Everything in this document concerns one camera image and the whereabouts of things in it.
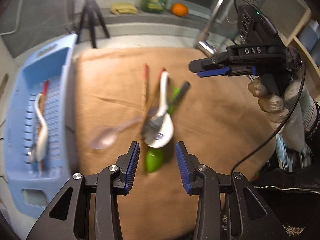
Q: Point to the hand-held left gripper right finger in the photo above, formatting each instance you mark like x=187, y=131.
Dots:
x=183, y=170

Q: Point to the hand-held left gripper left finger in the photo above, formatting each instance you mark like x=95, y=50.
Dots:
x=132, y=165

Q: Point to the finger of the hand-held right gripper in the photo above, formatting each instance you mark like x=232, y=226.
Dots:
x=212, y=73
x=207, y=63

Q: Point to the green plastic spoon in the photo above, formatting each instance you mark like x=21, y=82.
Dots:
x=154, y=161

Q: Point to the metal fork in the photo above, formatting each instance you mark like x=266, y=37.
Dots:
x=183, y=88

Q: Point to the clear plastic spoon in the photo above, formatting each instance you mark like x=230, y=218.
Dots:
x=105, y=137

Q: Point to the white ceramic soup spoon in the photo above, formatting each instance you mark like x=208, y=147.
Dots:
x=163, y=130

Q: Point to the red-tipped wooden chopstick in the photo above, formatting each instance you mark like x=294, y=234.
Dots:
x=160, y=80
x=45, y=90

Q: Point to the slender white plastic spoon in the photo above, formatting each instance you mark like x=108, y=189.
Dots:
x=41, y=140

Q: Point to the blue plastic drainer basket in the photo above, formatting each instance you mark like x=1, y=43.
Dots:
x=57, y=85

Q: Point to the person's right forearm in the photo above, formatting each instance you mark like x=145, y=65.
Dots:
x=312, y=120

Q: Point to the person's right hand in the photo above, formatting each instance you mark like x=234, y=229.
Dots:
x=292, y=115

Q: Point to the brown towel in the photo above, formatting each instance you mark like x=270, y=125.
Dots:
x=212, y=142

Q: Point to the chrome faucet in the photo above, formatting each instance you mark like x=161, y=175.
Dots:
x=215, y=22

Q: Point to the wooden shelf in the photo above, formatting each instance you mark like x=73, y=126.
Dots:
x=300, y=30

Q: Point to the orange fruit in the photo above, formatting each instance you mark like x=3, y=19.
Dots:
x=179, y=9

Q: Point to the yellow sponge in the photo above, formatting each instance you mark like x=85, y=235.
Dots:
x=123, y=8

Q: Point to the blue white patterned object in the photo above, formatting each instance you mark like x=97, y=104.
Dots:
x=287, y=155

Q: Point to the person's black jacket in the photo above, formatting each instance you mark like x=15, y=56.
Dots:
x=287, y=205

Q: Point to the black tripod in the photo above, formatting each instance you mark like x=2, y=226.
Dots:
x=91, y=12

